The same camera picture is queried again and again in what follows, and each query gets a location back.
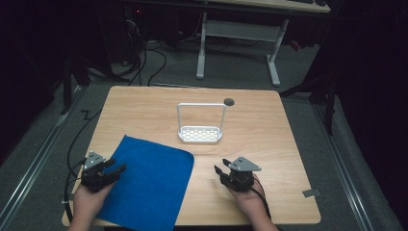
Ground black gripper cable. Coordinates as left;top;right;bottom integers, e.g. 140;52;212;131
62;109;104;224
250;174;274;223

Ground dark metal stand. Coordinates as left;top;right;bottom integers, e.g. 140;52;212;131
278;73;338;137
59;52;92;116

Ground blue cloth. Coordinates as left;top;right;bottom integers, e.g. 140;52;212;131
95;134;195;231

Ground metal floor rail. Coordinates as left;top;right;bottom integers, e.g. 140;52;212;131
0;85;89;225
312;104;376;231

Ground white-legged desk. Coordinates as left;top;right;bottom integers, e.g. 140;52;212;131
194;0;332;88

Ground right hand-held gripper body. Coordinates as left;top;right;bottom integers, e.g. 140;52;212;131
220;156;263;193

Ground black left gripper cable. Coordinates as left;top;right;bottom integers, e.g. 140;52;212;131
62;109;104;224

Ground black floor cables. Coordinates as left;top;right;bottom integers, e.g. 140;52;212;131
110;18;168;88

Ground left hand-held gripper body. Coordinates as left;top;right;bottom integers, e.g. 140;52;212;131
80;150;114;193

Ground white rack with handle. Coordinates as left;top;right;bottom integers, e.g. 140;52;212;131
176;102;227;144

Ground person's right hand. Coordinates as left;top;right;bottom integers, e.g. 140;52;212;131
228;172;268;211

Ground person's left hand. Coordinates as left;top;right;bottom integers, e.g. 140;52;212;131
72;182;114;214

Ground grey tape piece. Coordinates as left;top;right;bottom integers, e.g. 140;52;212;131
301;188;321;198

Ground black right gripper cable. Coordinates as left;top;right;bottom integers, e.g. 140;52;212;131
250;174;274;223

